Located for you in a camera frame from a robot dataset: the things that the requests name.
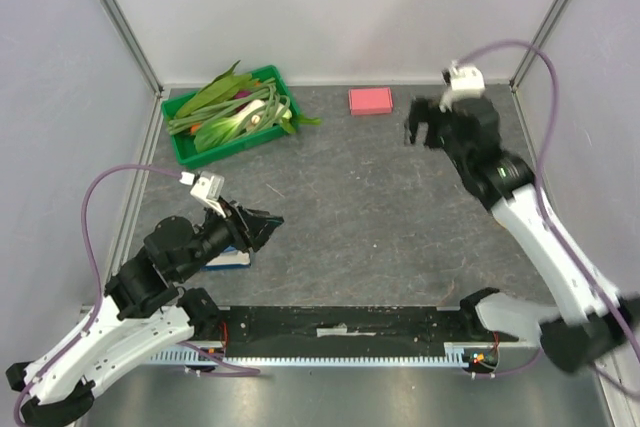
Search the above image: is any green leafy vegetable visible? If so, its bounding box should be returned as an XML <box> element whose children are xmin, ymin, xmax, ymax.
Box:
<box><xmin>174</xmin><ymin>61</ymin><xmax>256</xmax><ymax>119</ymax></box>

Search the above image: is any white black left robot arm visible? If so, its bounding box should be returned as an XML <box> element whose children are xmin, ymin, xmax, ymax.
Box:
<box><xmin>6</xmin><ymin>201</ymin><xmax>284</xmax><ymax>426</ymax></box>

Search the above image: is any white radish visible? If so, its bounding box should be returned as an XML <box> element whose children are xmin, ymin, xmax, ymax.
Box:
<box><xmin>238</xmin><ymin>100</ymin><xmax>293</xmax><ymax>126</ymax></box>

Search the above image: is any bok choy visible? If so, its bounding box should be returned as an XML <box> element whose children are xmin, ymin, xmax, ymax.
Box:
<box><xmin>194</xmin><ymin>113</ymin><xmax>251</xmax><ymax>153</ymax></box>

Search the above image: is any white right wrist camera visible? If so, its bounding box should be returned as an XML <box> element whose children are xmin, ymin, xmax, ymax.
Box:
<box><xmin>439</xmin><ymin>61</ymin><xmax>486</xmax><ymax>112</ymax></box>

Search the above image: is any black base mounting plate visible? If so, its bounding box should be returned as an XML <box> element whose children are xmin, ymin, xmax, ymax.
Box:
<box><xmin>212</xmin><ymin>306</ymin><xmax>516</xmax><ymax>344</ymax></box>

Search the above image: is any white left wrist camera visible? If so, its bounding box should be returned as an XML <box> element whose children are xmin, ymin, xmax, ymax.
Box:
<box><xmin>179</xmin><ymin>171</ymin><xmax>226</xmax><ymax>217</ymax></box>

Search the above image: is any pink paper box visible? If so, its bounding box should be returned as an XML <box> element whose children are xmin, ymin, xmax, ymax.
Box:
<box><xmin>348</xmin><ymin>87</ymin><xmax>393</xmax><ymax>116</ymax></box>

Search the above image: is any light blue cable duct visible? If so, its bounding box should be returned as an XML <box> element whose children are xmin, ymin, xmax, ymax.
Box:
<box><xmin>146</xmin><ymin>346</ymin><xmax>469</xmax><ymax>368</ymax></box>

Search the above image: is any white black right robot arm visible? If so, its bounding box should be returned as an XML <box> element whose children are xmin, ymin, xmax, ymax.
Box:
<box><xmin>405</xmin><ymin>96</ymin><xmax>639</xmax><ymax>373</ymax></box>

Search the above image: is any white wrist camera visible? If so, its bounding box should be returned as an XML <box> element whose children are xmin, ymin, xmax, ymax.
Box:
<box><xmin>439</xmin><ymin>61</ymin><xmax>486</xmax><ymax>112</ymax></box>
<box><xmin>179</xmin><ymin>171</ymin><xmax>226</xmax><ymax>217</ymax></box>

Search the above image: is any green plastic tray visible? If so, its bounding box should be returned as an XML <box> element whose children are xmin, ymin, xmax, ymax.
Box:
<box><xmin>161</xmin><ymin>65</ymin><xmax>302</xmax><ymax>169</ymax></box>

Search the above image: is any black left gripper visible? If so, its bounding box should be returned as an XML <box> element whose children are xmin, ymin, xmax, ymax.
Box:
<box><xmin>177</xmin><ymin>196</ymin><xmax>286</xmax><ymax>280</ymax></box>

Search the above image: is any green long beans bundle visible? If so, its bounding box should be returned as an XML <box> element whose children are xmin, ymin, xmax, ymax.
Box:
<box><xmin>167</xmin><ymin>77</ymin><xmax>292</xmax><ymax>136</ymax></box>

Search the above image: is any blue white book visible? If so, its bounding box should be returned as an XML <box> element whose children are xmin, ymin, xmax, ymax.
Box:
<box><xmin>201</xmin><ymin>247</ymin><xmax>251</xmax><ymax>271</ymax></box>

